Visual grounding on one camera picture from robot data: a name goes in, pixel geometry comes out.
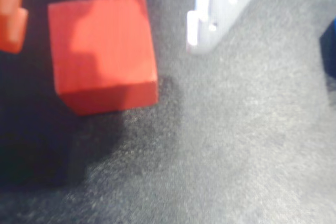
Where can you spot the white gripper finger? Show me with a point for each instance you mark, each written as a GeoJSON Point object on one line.
{"type": "Point", "coordinates": [223, 9]}

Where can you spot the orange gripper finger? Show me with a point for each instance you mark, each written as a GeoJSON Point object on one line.
{"type": "Point", "coordinates": [10, 14]}

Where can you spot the red cube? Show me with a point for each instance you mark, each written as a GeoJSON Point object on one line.
{"type": "Point", "coordinates": [102, 51]}

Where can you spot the blue cube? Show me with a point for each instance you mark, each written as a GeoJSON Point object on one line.
{"type": "Point", "coordinates": [329, 51]}

